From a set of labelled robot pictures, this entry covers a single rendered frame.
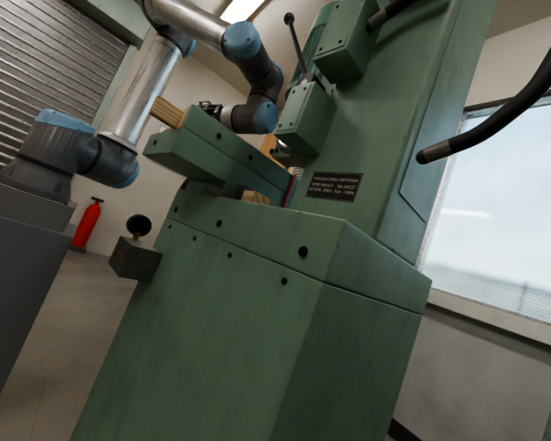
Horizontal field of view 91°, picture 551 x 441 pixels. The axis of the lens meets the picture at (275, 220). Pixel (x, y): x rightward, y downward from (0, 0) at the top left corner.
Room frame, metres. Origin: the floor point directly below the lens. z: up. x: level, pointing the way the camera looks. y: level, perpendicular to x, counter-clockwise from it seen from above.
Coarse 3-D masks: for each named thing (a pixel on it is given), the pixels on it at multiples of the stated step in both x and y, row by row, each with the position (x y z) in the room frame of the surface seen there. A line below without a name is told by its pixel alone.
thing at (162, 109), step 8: (160, 96) 0.53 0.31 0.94; (152, 104) 0.54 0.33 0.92; (160, 104) 0.54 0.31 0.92; (168, 104) 0.55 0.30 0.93; (152, 112) 0.53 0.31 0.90; (160, 112) 0.54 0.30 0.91; (168, 112) 0.55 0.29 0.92; (176, 112) 0.56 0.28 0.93; (160, 120) 0.56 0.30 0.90; (168, 120) 0.55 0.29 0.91; (176, 120) 0.56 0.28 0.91; (176, 128) 0.57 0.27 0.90
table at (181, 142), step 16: (160, 144) 0.61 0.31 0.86; (176, 144) 0.54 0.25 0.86; (192, 144) 0.57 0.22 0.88; (208, 144) 0.59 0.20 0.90; (160, 160) 0.68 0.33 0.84; (176, 160) 0.60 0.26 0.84; (192, 160) 0.57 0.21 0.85; (208, 160) 0.60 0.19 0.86; (224, 160) 0.62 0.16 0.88; (192, 176) 0.73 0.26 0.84; (208, 176) 0.64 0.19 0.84; (224, 176) 0.63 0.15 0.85; (240, 176) 0.66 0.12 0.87; (256, 176) 0.69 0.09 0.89; (272, 192) 0.74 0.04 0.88; (288, 208) 0.79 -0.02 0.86
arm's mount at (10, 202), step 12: (0, 192) 0.77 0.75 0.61; (12, 192) 0.78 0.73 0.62; (24, 192) 0.80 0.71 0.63; (0, 204) 0.78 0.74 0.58; (12, 204) 0.79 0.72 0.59; (24, 204) 0.80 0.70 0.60; (36, 204) 0.82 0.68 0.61; (48, 204) 0.83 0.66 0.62; (60, 204) 0.85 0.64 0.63; (72, 204) 0.97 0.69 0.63; (12, 216) 0.80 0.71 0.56; (24, 216) 0.81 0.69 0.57; (36, 216) 0.82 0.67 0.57; (48, 216) 0.84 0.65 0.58; (60, 216) 0.85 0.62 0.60; (60, 228) 0.86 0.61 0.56
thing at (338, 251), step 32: (192, 192) 0.70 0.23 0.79; (192, 224) 0.65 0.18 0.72; (224, 224) 0.56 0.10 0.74; (256, 224) 0.48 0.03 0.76; (288, 224) 0.43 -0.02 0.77; (320, 224) 0.38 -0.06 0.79; (288, 256) 0.41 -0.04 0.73; (320, 256) 0.37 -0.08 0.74; (352, 256) 0.39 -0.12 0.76; (384, 256) 0.45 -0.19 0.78; (352, 288) 0.41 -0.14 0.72; (384, 288) 0.48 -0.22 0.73; (416, 288) 0.59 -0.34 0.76
